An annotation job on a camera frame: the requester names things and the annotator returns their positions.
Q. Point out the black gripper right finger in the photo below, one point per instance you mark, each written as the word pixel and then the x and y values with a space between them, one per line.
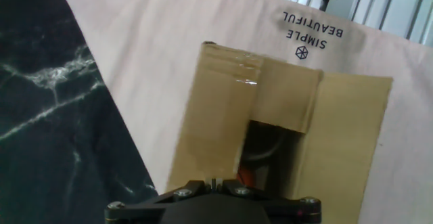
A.
pixel 294 212

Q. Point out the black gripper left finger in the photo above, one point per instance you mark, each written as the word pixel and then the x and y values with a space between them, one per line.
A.
pixel 135 212

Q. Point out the brown cardboard box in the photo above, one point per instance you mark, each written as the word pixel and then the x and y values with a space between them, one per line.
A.
pixel 216 115

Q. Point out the small orange basketball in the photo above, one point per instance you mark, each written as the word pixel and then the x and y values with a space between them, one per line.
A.
pixel 244 177

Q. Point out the marble pattern tablecloth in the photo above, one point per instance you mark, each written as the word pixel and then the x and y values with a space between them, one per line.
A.
pixel 135 65

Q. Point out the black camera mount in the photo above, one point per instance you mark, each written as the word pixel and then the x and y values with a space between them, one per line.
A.
pixel 324 2

